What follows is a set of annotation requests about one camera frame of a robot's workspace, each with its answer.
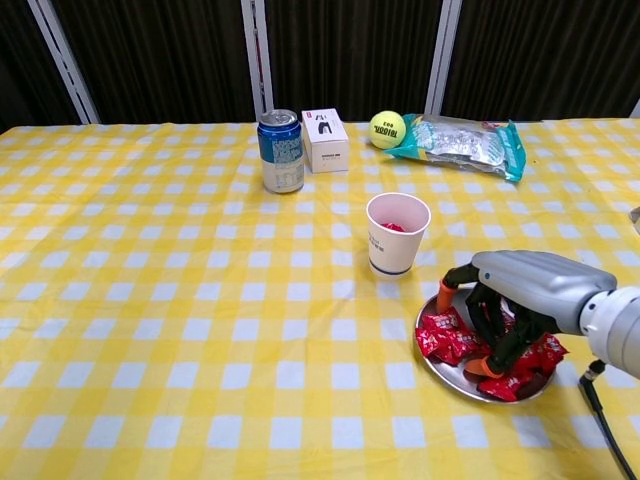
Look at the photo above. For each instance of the round silver metal plate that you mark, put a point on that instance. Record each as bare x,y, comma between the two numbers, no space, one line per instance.
450,375

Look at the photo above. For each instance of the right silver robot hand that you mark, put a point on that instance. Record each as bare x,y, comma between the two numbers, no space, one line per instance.
540,285

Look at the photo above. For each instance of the white paper cup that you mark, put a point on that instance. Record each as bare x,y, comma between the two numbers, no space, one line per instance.
395,255

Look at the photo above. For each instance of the yellow tennis ball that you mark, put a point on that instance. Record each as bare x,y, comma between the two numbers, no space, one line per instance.
386,130

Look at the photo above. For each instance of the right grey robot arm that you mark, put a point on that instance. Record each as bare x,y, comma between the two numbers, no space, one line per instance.
617,330

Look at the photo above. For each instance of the blue white drink can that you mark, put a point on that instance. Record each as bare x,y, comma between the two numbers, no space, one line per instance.
282,160

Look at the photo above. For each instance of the small white product box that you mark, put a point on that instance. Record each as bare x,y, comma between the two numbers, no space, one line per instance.
327,150

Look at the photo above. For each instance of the yellow white checked tablecloth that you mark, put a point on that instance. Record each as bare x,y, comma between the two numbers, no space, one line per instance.
150,300

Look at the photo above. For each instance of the black pleated curtain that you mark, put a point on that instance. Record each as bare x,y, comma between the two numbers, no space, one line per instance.
165,60

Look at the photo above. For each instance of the grey metal frame post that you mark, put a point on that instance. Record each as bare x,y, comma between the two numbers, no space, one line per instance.
64,60
637,109
445,50
257,60

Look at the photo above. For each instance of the teal silver snack bag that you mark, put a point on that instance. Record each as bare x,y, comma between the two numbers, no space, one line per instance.
450,142

